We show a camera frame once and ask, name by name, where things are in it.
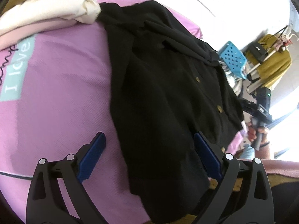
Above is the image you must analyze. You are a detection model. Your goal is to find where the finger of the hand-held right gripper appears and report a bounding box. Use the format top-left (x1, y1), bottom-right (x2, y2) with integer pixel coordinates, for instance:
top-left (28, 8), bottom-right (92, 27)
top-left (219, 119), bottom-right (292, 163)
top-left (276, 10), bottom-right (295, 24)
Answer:
top-left (239, 98), bottom-right (257, 117)

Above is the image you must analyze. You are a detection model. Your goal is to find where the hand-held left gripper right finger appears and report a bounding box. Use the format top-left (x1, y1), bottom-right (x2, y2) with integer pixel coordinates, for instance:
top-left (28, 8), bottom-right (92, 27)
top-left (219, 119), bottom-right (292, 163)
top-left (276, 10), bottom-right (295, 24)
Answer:
top-left (194, 132), bottom-right (274, 224)

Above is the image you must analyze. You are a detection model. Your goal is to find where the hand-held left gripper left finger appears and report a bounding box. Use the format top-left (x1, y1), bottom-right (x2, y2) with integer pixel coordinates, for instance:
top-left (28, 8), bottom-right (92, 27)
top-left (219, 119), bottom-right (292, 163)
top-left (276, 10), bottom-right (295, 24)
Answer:
top-left (26, 132), bottom-right (107, 224)

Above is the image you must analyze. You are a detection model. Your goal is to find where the black cardigan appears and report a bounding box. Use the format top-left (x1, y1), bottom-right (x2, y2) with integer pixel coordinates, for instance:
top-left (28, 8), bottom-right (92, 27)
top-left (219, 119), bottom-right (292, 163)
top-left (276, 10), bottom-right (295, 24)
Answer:
top-left (97, 0), bottom-right (244, 224)

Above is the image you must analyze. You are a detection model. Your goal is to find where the person's right forearm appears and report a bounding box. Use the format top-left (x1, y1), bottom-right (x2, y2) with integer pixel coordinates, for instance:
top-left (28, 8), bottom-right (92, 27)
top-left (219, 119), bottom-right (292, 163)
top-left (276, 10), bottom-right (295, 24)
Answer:
top-left (255, 132), bottom-right (275, 160)

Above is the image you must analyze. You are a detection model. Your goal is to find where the white clothes rack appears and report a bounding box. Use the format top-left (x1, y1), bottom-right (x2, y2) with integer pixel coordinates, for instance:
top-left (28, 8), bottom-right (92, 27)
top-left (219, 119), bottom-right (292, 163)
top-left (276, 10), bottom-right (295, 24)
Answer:
top-left (248, 26), bottom-right (292, 82)

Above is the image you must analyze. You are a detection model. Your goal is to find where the person's right hand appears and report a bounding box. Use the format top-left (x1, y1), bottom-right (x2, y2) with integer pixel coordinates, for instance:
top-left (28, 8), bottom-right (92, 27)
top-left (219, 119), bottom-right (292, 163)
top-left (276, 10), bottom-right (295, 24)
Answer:
top-left (247, 121), bottom-right (269, 145)

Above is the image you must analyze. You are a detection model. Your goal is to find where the mustard hanging coat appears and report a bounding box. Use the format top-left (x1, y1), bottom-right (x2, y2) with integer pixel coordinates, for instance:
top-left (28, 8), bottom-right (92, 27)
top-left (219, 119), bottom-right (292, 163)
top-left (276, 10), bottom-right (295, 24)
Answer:
top-left (244, 34), bottom-right (292, 90)

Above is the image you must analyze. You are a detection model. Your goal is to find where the blue plastic basket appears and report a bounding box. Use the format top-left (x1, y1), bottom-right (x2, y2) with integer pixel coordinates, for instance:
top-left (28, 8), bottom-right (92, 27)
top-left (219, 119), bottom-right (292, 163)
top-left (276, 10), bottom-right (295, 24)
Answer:
top-left (218, 41), bottom-right (248, 80)

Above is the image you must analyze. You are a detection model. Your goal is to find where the black handbag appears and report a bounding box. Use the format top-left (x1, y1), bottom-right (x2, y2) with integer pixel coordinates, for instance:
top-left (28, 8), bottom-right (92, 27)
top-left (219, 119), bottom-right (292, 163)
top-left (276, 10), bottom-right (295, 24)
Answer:
top-left (246, 41), bottom-right (269, 63)

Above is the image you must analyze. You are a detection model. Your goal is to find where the pink floral blanket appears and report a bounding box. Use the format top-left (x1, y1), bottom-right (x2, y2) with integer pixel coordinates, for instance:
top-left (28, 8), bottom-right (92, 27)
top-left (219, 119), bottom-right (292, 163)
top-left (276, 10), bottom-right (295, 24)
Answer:
top-left (0, 0), bottom-right (248, 224)

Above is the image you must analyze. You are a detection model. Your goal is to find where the person's body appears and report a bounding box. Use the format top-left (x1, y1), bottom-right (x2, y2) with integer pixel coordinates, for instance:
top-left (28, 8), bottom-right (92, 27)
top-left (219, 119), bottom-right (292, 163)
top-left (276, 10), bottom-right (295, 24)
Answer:
top-left (264, 159), bottom-right (299, 224)

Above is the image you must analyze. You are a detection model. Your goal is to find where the pale pink garment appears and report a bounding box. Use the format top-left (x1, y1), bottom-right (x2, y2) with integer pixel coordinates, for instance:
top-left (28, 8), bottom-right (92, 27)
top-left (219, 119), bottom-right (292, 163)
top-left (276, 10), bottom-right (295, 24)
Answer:
top-left (0, 19), bottom-right (77, 52)

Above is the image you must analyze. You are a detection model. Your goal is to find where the cream garment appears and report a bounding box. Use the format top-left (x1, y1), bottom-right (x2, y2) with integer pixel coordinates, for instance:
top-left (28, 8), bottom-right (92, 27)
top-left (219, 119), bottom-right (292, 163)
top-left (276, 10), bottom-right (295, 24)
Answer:
top-left (0, 0), bottom-right (102, 36)

